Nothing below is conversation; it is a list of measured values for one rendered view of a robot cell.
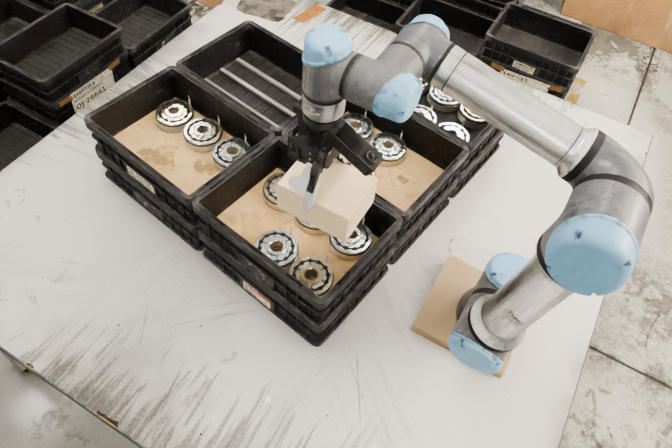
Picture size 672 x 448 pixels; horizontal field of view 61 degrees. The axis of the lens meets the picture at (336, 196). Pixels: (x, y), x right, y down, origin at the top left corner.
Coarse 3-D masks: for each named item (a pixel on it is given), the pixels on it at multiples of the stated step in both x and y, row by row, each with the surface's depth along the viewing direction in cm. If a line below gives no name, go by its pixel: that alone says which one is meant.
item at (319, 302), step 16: (272, 144) 144; (224, 176) 136; (208, 192) 133; (384, 208) 133; (224, 224) 127; (400, 224) 131; (240, 240) 125; (384, 240) 128; (256, 256) 123; (368, 256) 125; (272, 272) 123; (352, 272) 122; (304, 288) 119; (336, 288) 119; (320, 304) 117
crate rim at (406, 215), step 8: (296, 120) 149; (416, 120) 153; (288, 128) 147; (432, 128) 151; (440, 136) 150; (448, 136) 150; (456, 144) 148; (464, 152) 146; (456, 160) 145; (464, 160) 148; (448, 168) 143; (456, 168) 145; (440, 176) 141; (448, 176) 143; (432, 184) 139; (440, 184) 141; (424, 192) 137; (432, 192) 139; (384, 200) 135; (416, 200) 135; (424, 200) 136; (392, 208) 133; (408, 208) 134; (416, 208) 134; (408, 216) 133
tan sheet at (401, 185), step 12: (408, 156) 158; (420, 156) 158; (384, 168) 154; (396, 168) 155; (408, 168) 155; (420, 168) 155; (432, 168) 156; (384, 180) 152; (396, 180) 152; (408, 180) 152; (420, 180) 153; (432, 180) 153; (384, 192) 149; (396, 192) 150; (408, 192) 150; (420, 192) 150; (396, 204) 147; (408, 204) 147
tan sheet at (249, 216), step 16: (256, 192) 146; (240, 208) 143; (256, 208) 143; (240, 224) 140; (256, 224) 140; (272, 224) 140; (288, 224) 141; (304, 240) 138; (320, 240) 138; (304, 256) 135; (320, 256) 136; (336, 256) 136; (336, 272) 133
